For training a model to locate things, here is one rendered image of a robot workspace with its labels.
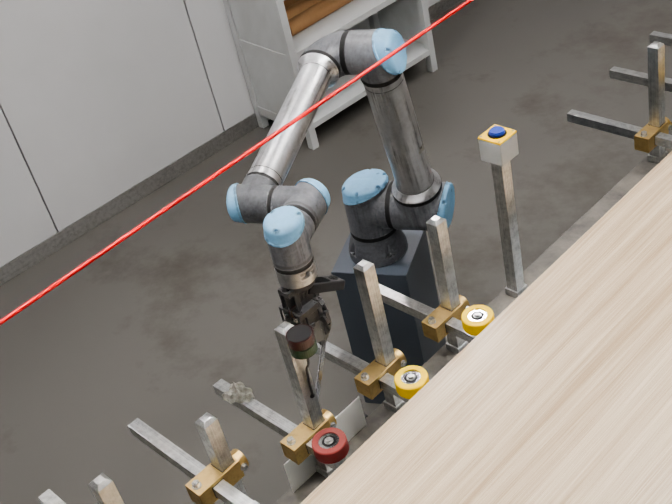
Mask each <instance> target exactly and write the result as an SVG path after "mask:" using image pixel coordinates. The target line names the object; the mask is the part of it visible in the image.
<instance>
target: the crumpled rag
mask: <svg viewBox="0 0 672 504"><path fill-rule="evenodd" d="M222 397H223V400H226V401H228V402H229V403H230V404H232V403H234V402H238V403H240V404H241V403H245V402H250V399H251V398H254V395H253V394H252V389H251V388H248V387H245V385H244V383H242V382H237V383H234V382H233V384H231V385H230V386H229V391H227V392H224V393H223V394H222Z"/></svg>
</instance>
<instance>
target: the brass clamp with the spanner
mask: <svg viewBox="0 0 672 504"><path fill-rule="evenodd" d="M321 411H322V414H323V417H324V421H323V422H322V423H321V424H320V425H319V426H317V427H316V428H315V429H312V428H311V427H309V426H307V425H306V424H304V422H301V423H300V424H299V425H298V426H297V427H296V428H295V429H294V430H292V431H291V432H290V433H289V434H288V435H287V436H286V437H285V438H284V439H282V440H281V441H280V444H281V447H282V450H283V453H284V455H285V456H286V457H287V458H289V459H290V460H292V461H293V462H295V463H296V464H298V465H300V464H301V463H302V462H303V461H304V460H305V459H306V458H307V457H308V456H309V455H311V454H310V453H309V452H308V449H307V446H306V444H307V443H308V442H309V441H310V440H311V439H312V438H313V437H314V436H315V434H316V433H318V432H319V431H321V430H323V429H325V428H331V427H333V428H336V425H337V421H336V419H335V417H334V416H333V414H332V413H331V412H329V411H327V410H326V409H322V410H321ZM290 436H292V437H293V438H294V439H295V440H296V443H295V444H294V445H292V446H289V445H287V438H288V437H290Z"/></svg>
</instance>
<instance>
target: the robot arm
mask: <svg viewBox="0 0 672 504"><path fill-rule="evenodd" d="M404 43H405V42H404V40H403V38H402V36H401V35H400V33H399V32H397V31H396V30H393V29H384V28H378V29H366V30H341V31H336V32H333V33H330V34H328V35H326V36H324V37H322V38H320V39H318V40H317V41H315V42H314V43H312V44H311V45H310V46H309V47H308V48H306V49H305V50H304V52H303V53H302V54H301V56H300V58H299V60H298V62H297V72H298V75H297V77H296V79H295V81H294V83H293V85H292V87H291V89H290V91H289V93H288V95H287V97H286V99H285V101H284V103H283V105H282V107H281V109H280V111H279V113H278V115H277V117H276V119H275V121H274V123H273V125H272V127H271V129H270V131H269V133H268V135H267V137H268V136H269V135H271V134H272V133H274V132H275V131H277V130H278V129H280V128H281V127H283V126H284V125H286V124H287V123H288V122H290V121H291V120H293V119H294V118H296V117H297V116H299V115H300V114H302V113H303V112H305V111H306V110H307V109H309V108H310V107H312V106H313V105H315V104H316V103H318V102H319V101H321V100H322V99H323V98H324V96H325V93H326V91H327V89H328V88H331V87H333V86H334V85H335V84H336V83H337V81H338V79H339V78H340V77H342V76H344V75H359V74H360V73H362V72H363V71H365V70H366V69H367V68H369V67H370V66H372V65H373V64H375V63H376V62H378V61H379V60H381V59H382V58H384V57H385V56H386V55H388V54H389V53H391V52H392V51H394V50H395V49H397V48H398V47H400V46H401V45H403V44H404ZM406 64H407V54H406V47H405V48H404V49H402V50H401V51H399V52H398V53H396V54H395V55H394V56H392V57H391V58H389V59H388V60H386V61H385V62H383V63H382V64H380V65H379V66H378V67H376V68H375V69H373V70H372V71H370V72H369V73H367V74H366V75H364V76H363V77H362V78H360V79H361V81H362V83H363V85H364V88H365V91H366V94H367V97H368V100H369V103H370V106H371V109H372V112H373V115H374V118H375V121H376V124H377V127H378V130H379V133H380V136H381V139H382V142H383V145H384V148H385V151H386V154H387V157H388V160H389V163H390V166H391V169H392V172H393V175H394V178H395V180H394V181H389V180H388V176H387V174H386V173H385V172H384V171H382V170H380V169H371V170H369V169H366V170H362V171H359V172H357V173H355V174H353V175H352V176H351V177H349V178H348V179H347V180H346V181H345V182H344V184H343V186H342V196H343V203H344V206H345V211H346V215H347V219H348V223H349V227H350V231H351V238H350V243H349V254H350V257H351V259H352V261H353V262H354V263H355V264H358V263H359V262H360V261H362V260H363V259H364V260H366V261H368V262H371V263H373V264H374V266H375V268H379V267H384V266H387V265H390V264H392V263H394V262H396V261H398V260H399V259H400V258H402V257H403V256H404V254H405V253H406V251H407V248H408V243H407V238H406V236H405V234H404V233H403V231H402V230H422V231H427V226H426V222H427V221H428V220H430V219H431V218H432V217H433V216H434V215H436V216H439V217H442V218H444V219H446V223H447V229H448V228H449V226H450V224H451V221H452V217H453V212H454V205H455V192H454V186H453V184H452V183H450V182H441V178H440V176H439V174H438V173H437V172H436V171H435V170H434V169H432V168H431V167H430V164H429V160H428V157H427V153H426V150H425V146H424V143H423V140H422V136H421V133H420V129H419V126H418V122H417V119H416V115H415V112H414V108H413V105H412V101H411V98H410V95H409V91H408V88H407V84H406V81H405V77H404V74H403V71H404V70H405V68H406ZM318 108H319V107H318ZM318 108H316V109H315V110H313V111H312V112H311V113H309V114H308V115H306V116H305V117H303V118H302V119H300V120H299V121H297V122H296V123H295V124H293V125H292V126H290V127H289V128H287V129H286V130H284V131H283V132H281V133H280V134H279V135H277V136H276V137H274V138H273V139H271V140H270V141H268V142H267V143H265V144H264V145H263V146H261V148H260V150H259V152H258V154H257V156H256V158H255V160H254V162H253V164H252V166H251V168H250V170H249V172H248V173H247V174H246V176H245V178H244V180H243V182H242V184H238V183H235V184H232V185H231V186H230V187H229V189H228V192H227V197H226V205H227V211H228V213H229V216H230V218H231V219H232V220H233V221H235V222H240V223H244V224H247V223H256V224H263V230H264V237H265V240H266V242H267V244H268V248H269V251H270V254H271V258H272V261H273V265H274V269H275V272H276V276H277V279H278V282H279V284H280V285H281V287H280V288H279V289H277V290H278V293H279V297H280V300H281V303H282V304H281V305H280V306H279V311H280V314H281V317H282V321H283V322H284V321H287V322H289V323H291V324H293V325H299V324H307V325H309V326H311V327H312V329H313V332H314V335H315V339H316V342H317V343H319V344H320V345H322V346H323V345H324V344H325V343H326V341H327V339H328V336H329V332H330V331H331V325H332V321H331V317H330V315H329V310H327V306H326V304H325V302H324V300H323V299H322V297H320V296H319V293H323V292H331V291H338V290H343V289H344V286H345V280H343V279H341V278H339V277H337V276H335V275H328V276H319V277H316V276H317V269H316V265H315V262H314V257H313V253H312V249H311V245H310V239H311V237H312V236H313V234H314V232H315V230H316V229H317V227H318V225H319V223H320V222H321V220H322V218H323V216H324V215H325V214H326V213H327V211H328V207H329V205H330V194H329V192H328V190H327V188H326V187H325V186H324V185H323V184H322V183H320V182H319V181H317V180H315V179H311V178H304V179H301V180H300V181H298V182H297V183H296V185H295V186H283V183H284V181H285V179H286V176H287V174H288V172H289V170H290V168H291V166H292V164H293V161H294V159H295V157H296V155H297V153H298V151H299V149H300V147H301V144H302V142H303V140H304V138H305V136H306V134H307V132H308V130H309V127H310V125H311V123H312V121H313V119H314V117H315V115H316V113H317V110H318ZM282 310H283V312H284V316H285V318H284V317H283V314H282Z"/></svg>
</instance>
